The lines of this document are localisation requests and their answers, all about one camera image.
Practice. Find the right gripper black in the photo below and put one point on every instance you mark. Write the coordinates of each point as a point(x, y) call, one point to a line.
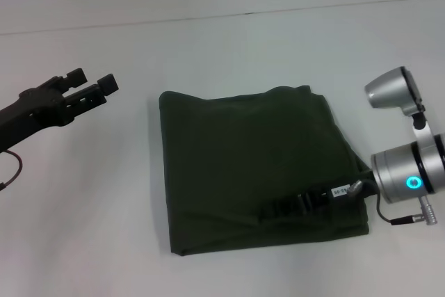
point(342, 196)

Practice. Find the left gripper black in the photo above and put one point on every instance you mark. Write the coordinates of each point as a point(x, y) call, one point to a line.
point(28, 116)

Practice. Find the dark green FREE! t-shirt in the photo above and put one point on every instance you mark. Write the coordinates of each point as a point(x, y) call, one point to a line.
point(243, 158)

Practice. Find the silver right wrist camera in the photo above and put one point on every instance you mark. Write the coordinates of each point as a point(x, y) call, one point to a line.
point(393, 90)

